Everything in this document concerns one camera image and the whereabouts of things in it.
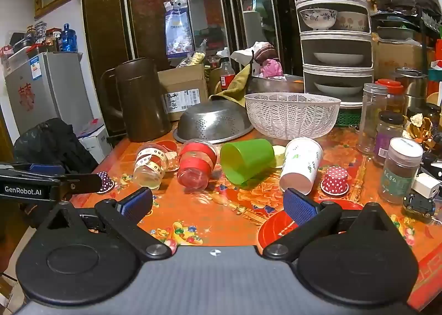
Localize white plate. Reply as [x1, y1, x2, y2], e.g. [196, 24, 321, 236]
[312, 52, 365, 65]
[313, 82, 364, 96]

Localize cardboard box with label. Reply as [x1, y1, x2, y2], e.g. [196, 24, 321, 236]
[157, 63, 209, 121]

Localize hanging clear plastic bag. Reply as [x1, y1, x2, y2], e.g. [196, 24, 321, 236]
[164, 0, 196, 60]

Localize red plate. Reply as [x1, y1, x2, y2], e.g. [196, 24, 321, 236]
[257, 200, 364, 251]

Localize jar with red lid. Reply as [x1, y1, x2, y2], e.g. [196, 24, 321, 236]
[375, 79, 405, 116]

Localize beige patterned bowl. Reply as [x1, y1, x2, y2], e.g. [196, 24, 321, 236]
[334, 11, 369, 32]

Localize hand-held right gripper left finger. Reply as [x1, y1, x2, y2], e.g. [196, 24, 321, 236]
[44, 186, 172, 261]

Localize green woven basket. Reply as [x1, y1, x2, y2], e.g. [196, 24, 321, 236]
[334, 107, 362, 128]

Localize white paper cup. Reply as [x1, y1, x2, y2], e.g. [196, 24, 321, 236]
[279, 137, 324, 196]

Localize white plastic basket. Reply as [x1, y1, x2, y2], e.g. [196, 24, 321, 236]
[244, 92, 342, 140]

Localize glass cup with red bands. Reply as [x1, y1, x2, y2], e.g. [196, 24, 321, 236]
[176, 139, 219, 191]

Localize floral ceramic bowl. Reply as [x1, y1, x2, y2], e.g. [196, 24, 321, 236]
[299, 8, 338, 31]

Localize blue water bottle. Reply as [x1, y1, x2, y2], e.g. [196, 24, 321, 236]
[61, 22, 78, 52]

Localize gold ornament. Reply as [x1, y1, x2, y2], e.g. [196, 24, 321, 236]
[405, 114, 442, 151]

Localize steel basin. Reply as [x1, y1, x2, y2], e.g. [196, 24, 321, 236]
[246, 74, 305, 95]

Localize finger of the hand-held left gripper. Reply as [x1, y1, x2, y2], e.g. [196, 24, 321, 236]
[57, 173, 103, 198]
[0, 162, 67, 179]

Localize white tiered dish rack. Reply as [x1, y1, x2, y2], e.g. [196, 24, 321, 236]
[289, 0, 376, 109]

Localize black toy car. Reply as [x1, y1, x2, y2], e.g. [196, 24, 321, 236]
[402, 192, 436, 221]

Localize purple polka dot cupcake cup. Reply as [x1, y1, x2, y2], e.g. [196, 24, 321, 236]
[96, 171, 115, 194]

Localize pink cloth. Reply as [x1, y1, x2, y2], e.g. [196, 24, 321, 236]
[259, 59, 284, 79]

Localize black plastic bag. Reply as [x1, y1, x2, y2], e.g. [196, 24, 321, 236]
[13, 118, 99, 175]

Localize white charger block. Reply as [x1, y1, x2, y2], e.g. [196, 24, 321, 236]
[412, 173, 441, 200]

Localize brown plastic pitcher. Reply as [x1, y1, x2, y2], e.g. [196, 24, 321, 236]
[100, 57, 172, 143]

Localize green lime slice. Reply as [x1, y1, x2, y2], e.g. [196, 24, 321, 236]
[272, 144, 287, 168]

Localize glass cup with tape-measure band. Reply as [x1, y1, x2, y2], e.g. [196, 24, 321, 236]
[133, 142, 170, 191]

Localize white carton box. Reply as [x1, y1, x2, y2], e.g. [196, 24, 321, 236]
[76, 123, 113, 164]

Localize olive green cloth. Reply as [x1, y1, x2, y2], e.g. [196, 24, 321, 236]
[209, 65, 255, 107]

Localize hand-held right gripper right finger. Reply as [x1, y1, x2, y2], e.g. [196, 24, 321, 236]
[262, 188, 396, 262]

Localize steel colander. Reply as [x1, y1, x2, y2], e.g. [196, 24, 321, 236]
[173, 99, 255, 145]

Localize red polka dot cupcake cup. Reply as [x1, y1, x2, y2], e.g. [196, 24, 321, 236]
[320, 166, 350, 196]

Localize large brown cardboard box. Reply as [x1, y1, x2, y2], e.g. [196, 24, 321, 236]
[374, 40, 434, 81]

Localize jar with black lid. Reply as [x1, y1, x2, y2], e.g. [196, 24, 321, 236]
[372, 111, 406, 166]

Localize tall clear glass jar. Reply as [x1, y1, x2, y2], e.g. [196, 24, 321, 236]
[357, 83, 389, 155]

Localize spice jar with white lid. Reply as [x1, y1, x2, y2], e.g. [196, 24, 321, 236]
[378, 137, 424, 204]

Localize grey refrigerator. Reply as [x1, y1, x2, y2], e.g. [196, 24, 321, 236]
[4, 51, 94, 136]

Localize green plastic cup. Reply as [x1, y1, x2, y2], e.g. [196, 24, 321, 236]
[220, 139, 284, 189]

